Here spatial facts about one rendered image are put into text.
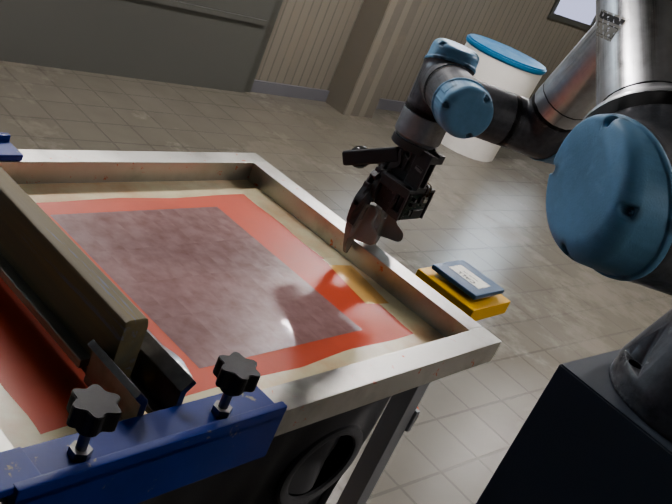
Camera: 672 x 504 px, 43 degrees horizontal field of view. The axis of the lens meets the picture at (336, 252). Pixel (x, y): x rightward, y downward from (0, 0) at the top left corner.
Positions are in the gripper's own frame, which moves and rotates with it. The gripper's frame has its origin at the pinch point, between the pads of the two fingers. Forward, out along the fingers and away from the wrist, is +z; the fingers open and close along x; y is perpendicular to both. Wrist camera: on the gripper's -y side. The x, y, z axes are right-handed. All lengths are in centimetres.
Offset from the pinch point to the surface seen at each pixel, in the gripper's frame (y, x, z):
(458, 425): -19, 137, 98
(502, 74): -217, 421, 34
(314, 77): -299, 334, 83
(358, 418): 22.2, -14.9, 15.0
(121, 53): -307, 182, 85
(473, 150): -215, 428, 92
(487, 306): 18.3, 17.4, 2.9
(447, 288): 12.0, 13.2, 2.9
